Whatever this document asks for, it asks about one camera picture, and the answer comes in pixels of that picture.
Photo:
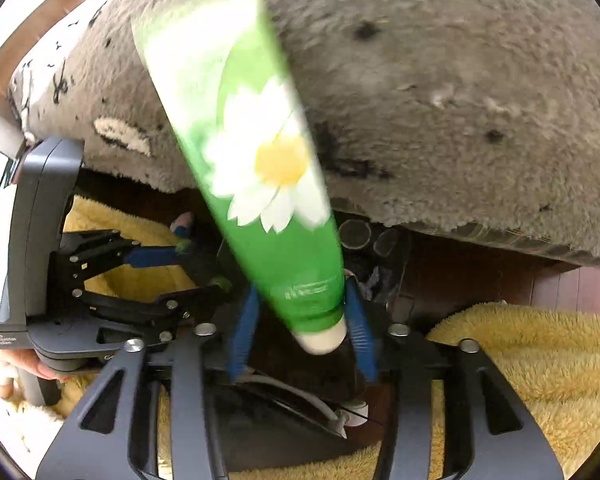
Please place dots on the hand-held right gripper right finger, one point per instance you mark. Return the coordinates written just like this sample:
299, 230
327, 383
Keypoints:
359, 330

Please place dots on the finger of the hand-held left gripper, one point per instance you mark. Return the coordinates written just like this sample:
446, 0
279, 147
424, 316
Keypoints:
145, 306
152, 257

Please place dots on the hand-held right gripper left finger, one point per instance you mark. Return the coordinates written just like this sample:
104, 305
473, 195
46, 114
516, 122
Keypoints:
244, 327

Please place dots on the green daisy-print tube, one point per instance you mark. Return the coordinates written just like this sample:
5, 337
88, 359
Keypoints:
280, 260

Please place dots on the black plastic bag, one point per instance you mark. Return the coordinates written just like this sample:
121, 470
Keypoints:
300, 400

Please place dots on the person's left hand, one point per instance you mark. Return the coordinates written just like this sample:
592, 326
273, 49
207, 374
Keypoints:
32, 362

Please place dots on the small pink and blue object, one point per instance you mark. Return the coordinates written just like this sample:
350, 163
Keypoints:
182, 222

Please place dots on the yellow fluffy blanket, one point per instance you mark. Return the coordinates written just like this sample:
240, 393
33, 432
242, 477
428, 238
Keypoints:
530, 360

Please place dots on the grey fluffy blanket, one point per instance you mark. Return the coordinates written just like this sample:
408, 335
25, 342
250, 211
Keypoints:
430, 85

